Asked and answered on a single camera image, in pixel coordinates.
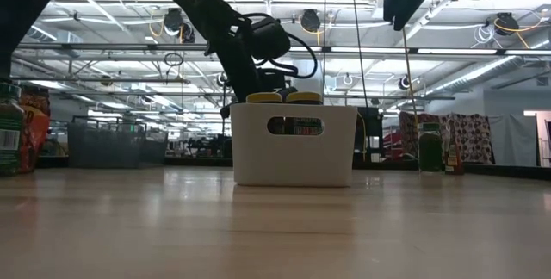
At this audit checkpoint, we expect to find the brown orange spice packet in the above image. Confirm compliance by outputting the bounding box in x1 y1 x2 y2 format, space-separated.
19 84 52 175
444 134 465 176

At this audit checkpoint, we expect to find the white plastic bin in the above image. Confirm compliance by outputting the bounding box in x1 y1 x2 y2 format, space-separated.
230 102 359 188

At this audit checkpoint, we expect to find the dark grey plastic bin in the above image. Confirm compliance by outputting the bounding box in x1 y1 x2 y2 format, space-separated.
67 115 169 170

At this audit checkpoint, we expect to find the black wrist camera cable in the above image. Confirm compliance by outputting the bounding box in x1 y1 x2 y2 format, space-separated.
243 11 319 80

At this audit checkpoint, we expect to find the black hanging cable loop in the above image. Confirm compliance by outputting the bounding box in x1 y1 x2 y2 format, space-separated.
163 52 185 68

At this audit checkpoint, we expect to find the silver ventilation duct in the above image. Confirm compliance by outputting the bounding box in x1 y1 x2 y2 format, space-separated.
424 33 551 96

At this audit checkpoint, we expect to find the white column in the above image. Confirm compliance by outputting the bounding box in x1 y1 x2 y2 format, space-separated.
291 53 322 95

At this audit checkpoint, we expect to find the thin black hanging cable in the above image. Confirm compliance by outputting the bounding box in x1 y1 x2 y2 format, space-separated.
317 0 326 95

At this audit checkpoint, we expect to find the black aluminium table frame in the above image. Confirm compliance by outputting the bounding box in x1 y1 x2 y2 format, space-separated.
36 156 551 182

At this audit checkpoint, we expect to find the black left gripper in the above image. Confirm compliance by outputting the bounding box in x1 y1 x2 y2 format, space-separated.
220 52 300 121

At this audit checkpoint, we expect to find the grey cloth sheet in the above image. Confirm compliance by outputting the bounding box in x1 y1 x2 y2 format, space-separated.
488 114 539 167

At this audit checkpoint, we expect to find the yellow lid spice jar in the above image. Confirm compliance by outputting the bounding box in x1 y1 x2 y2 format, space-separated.
284 91 325 137
245 92 285 136

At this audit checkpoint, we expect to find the black computer case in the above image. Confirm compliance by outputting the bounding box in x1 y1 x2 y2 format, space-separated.
356 106 385 164

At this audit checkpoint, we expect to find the long light bar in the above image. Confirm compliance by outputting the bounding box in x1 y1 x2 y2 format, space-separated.
16 42 551 56

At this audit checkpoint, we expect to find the white red patterned cloth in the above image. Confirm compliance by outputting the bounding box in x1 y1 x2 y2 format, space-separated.
445 113 496 165

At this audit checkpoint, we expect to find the dark red patterned cloth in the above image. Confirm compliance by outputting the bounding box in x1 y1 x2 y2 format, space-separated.
398 110 449 163

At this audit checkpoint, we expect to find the yellow hanging cable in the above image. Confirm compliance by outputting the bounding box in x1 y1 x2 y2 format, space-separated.
402 28 421 126

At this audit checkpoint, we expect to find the green lid spice jar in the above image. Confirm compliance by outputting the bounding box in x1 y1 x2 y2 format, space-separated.
0 81 25 177
418 121 443 173

